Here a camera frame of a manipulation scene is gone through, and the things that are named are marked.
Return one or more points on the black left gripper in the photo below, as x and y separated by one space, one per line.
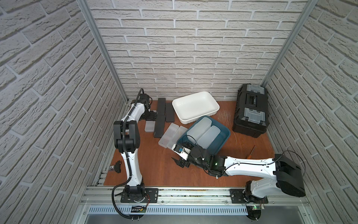
158 115

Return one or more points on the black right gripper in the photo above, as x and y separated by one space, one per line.
181 162

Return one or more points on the clear pencil case rounded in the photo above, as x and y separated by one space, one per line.
208 137
197 130

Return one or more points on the clear pencil case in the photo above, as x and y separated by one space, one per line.
173 141
168 135
150 126

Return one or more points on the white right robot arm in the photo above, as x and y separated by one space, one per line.
276 175

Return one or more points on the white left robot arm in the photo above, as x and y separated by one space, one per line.
127 142

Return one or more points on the black pencil case near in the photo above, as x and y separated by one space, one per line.
159 126

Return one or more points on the black pencil case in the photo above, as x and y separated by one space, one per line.
159 126
169 113
161 106

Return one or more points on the black pencil case far left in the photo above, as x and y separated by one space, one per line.
161 106

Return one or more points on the black pencil case far right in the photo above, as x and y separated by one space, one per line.
169 113

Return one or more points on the teal plastic tray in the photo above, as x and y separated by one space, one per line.
217 144

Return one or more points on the white plastic tray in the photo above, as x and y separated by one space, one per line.
191 107

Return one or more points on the small black clamp part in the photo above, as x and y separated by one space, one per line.
116 167

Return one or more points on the black plastic toolbox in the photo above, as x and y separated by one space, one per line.
251 116

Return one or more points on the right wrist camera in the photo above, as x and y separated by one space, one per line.
182 151

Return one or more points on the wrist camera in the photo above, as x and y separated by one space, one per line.
182 151
145 99

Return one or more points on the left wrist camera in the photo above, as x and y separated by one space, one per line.
145 99

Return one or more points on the orange handled screwdriver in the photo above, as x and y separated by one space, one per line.
251 152

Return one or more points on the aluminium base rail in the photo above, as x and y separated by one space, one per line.
197 196

